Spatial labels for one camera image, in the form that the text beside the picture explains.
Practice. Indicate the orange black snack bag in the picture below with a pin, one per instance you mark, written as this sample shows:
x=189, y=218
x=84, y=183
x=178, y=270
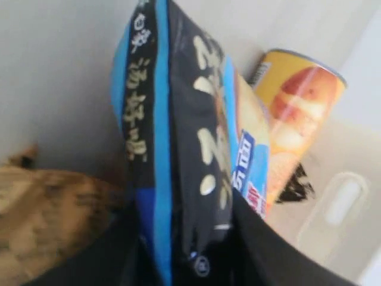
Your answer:
x=48, y=215

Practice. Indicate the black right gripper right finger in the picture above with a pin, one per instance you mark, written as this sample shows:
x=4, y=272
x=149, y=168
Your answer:
x=254, y=254

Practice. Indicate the yellow Lays chip can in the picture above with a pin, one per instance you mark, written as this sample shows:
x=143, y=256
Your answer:
x=299, y=93

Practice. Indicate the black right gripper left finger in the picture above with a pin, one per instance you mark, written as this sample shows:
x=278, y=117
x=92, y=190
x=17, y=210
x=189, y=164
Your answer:
x=123, y=255

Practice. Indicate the left cream plastic bin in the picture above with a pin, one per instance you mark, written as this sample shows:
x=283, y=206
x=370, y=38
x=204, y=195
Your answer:
x=339, y=226

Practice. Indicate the blue black snack bag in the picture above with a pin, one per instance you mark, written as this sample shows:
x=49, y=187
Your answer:
x=194, y=134

